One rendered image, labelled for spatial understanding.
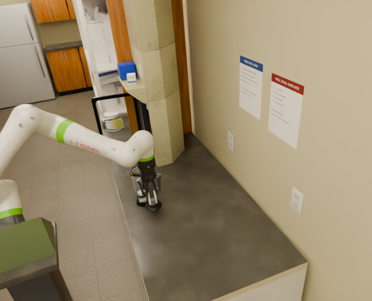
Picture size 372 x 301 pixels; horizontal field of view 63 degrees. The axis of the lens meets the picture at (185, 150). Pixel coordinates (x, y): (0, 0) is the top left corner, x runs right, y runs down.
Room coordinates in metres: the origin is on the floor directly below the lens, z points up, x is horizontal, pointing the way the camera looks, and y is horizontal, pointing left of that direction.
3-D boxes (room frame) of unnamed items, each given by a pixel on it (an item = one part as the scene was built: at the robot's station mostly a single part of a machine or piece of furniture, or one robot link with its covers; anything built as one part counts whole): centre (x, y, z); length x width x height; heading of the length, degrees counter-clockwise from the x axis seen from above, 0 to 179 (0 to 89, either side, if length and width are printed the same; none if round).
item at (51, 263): (1.09, 0.86, 0.92); 0.32 x 0.32 x 0.04; 20
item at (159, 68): (1.95, 0.13, 1.33); 0.32 x 0.25 x 0.77; 18
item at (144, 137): (1.29, 0.21, 1.38); 0.13 x 0.11 x 0.14; 153
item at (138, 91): (1.89, 0.31, 1.46); 0.32 x 0.11 x 0.10; 18
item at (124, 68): (1.99, 0.34, 1.56); 0.10 x 0.10 x 0.09; 18
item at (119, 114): (2.02, 0.46, 1.19); 0.30 x 0.01 x 0.40; 100
